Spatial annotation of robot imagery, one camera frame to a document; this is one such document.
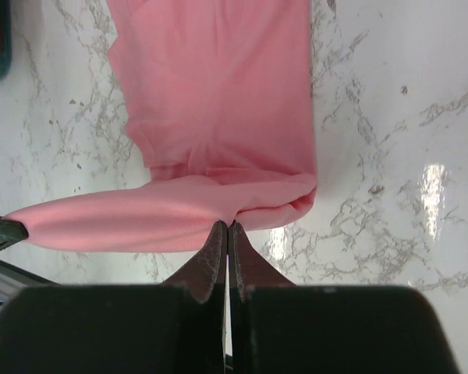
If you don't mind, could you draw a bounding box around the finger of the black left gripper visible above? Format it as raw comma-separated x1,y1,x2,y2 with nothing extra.
0,217,28,251

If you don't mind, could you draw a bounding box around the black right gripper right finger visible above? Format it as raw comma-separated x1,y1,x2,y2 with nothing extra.
229,223,459,373

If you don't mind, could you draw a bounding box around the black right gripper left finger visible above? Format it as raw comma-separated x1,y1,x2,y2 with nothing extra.
0,222,228,373

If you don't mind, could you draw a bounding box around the pink t-shirt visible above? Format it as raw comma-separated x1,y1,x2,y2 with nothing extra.
8,1,317,252

